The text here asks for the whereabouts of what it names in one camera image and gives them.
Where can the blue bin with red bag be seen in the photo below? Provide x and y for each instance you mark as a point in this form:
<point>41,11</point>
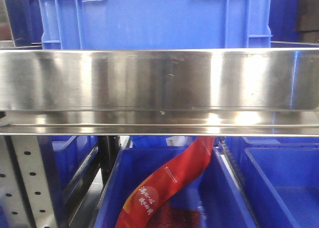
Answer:
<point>210,201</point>

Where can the blue bin lower left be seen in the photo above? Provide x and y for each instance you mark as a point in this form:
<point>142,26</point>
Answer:
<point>70,151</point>

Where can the large blue target bin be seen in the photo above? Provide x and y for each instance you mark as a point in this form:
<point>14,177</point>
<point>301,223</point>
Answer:
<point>155,24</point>

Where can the blue bin lower right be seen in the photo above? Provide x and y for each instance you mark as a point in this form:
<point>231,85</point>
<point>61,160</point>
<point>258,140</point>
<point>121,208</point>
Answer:
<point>280,178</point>

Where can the red printed bag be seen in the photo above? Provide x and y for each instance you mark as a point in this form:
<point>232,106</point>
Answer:
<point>165,182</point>

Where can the perforated metal upright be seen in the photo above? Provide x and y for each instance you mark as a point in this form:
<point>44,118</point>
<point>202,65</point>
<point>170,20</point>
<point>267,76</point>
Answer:
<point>16,208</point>

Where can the stainless steel shelf rail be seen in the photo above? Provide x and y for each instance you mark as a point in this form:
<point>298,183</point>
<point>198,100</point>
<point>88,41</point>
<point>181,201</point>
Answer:
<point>231,92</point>

